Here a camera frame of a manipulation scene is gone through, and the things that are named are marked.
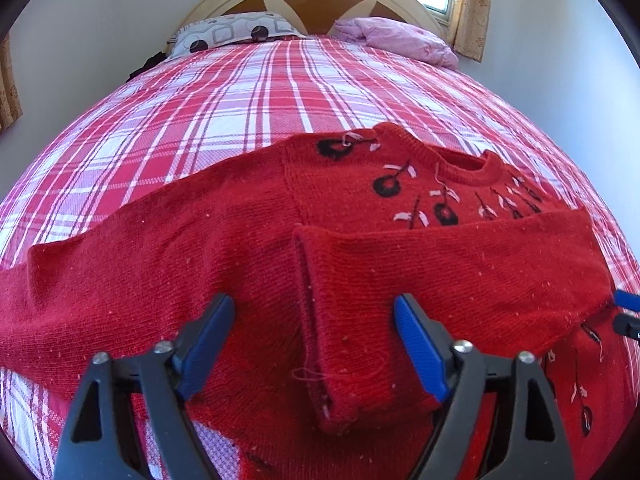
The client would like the red plaid bed sheet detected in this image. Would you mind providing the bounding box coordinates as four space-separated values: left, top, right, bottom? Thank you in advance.
0 35 640 480

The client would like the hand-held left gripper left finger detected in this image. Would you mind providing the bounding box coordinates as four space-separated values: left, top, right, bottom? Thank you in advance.
52 294 236 480

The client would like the grey patterned pillow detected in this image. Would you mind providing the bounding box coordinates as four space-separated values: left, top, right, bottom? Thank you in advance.
167 12 307 58

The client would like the pink pillow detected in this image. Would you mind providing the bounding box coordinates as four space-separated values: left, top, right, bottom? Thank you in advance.
334 16 460 71

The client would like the cream wooden headboard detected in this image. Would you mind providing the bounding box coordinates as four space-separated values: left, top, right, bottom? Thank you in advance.
172 0 448 45

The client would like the beige patterned curtain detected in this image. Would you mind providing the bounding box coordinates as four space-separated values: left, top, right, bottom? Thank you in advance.
446 0 493 63
0 35 23 133

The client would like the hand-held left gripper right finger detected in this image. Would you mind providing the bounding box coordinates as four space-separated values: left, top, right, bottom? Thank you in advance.
393 294 576 480

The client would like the dark cloth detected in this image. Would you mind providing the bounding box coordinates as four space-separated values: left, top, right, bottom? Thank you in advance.
127 51 173 82

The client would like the red knitted sweater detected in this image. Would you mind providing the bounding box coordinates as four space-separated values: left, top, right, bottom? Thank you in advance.
0 122 635 480

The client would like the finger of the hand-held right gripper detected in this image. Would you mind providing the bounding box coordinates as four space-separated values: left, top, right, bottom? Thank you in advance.
613 289 640 312
612 312 640 347

